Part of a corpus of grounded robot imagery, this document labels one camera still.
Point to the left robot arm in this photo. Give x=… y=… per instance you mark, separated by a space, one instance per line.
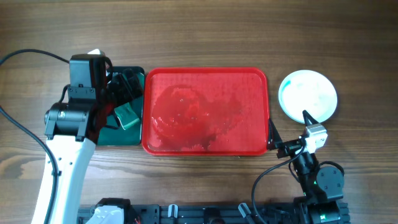
x=101 y=106

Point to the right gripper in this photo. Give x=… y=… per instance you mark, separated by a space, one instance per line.
x=275 y=142

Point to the red plastic tray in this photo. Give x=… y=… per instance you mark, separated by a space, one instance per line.
x=209 y=111

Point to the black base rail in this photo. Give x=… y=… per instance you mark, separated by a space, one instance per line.
x=211 y=214

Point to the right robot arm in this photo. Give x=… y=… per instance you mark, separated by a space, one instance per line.
x=321 y=182

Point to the white plate with stain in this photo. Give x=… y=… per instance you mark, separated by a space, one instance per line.
x=310 y=91

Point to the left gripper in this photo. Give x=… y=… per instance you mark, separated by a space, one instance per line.
x=124 y=93

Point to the green sponge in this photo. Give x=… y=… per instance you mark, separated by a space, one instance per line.
x=126 y=116

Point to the dark green tray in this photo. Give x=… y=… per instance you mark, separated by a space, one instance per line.
x=114 y=135

